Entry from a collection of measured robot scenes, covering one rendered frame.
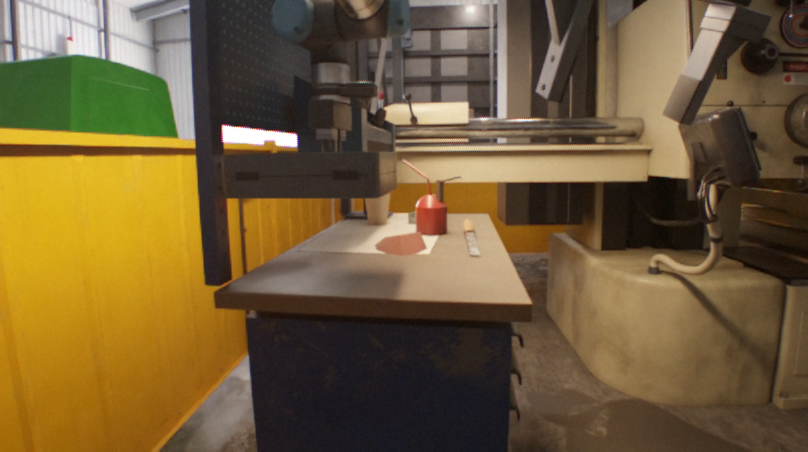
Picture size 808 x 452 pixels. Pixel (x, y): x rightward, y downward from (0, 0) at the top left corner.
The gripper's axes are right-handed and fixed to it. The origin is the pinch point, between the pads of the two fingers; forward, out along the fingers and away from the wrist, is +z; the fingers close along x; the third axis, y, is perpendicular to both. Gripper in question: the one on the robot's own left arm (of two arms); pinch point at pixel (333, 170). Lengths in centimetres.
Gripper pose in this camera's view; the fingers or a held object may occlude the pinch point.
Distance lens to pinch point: 81.8
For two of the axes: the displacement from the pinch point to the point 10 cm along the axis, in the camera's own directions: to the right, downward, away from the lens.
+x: -1.3, 1.1, -9.9
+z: 0.1, 9.9, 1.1
